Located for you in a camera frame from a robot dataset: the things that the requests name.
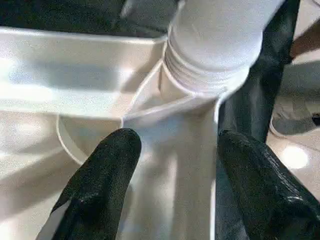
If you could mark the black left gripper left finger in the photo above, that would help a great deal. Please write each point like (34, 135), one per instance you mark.
(100, 190)

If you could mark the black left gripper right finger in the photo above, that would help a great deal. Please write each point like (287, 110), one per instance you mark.
(270, 195)

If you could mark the white plastic table top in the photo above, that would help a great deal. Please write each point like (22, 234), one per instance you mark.
(75, 62)

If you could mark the black table mat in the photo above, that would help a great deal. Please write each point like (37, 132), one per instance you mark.
(262, 87)

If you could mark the white plastic table leg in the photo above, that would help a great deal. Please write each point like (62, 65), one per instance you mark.
(215, 37)

